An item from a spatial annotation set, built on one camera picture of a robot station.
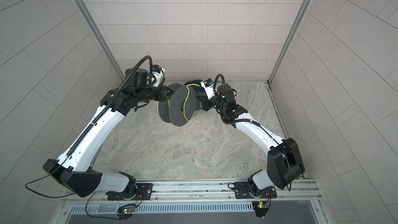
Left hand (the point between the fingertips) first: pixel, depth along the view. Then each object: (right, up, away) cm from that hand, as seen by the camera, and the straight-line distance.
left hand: (174, 87), depth 68 cm
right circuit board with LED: (+39, -53, 0) cm, 66 cm away
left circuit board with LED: (-19, -51, -4) cm, 55 cm away
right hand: (+10, -4, +9) cm, 14 cm away
